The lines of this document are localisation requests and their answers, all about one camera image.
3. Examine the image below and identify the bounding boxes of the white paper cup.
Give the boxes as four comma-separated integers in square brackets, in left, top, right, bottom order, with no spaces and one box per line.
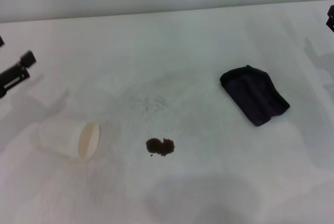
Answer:
[38,119,101,162]

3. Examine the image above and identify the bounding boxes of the black water stain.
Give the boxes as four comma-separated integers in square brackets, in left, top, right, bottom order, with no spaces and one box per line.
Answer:
[145,137,176,157]

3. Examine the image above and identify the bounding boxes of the purple rag with black edge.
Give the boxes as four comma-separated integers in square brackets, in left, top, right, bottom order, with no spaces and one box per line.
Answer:
[219,64,291,127]

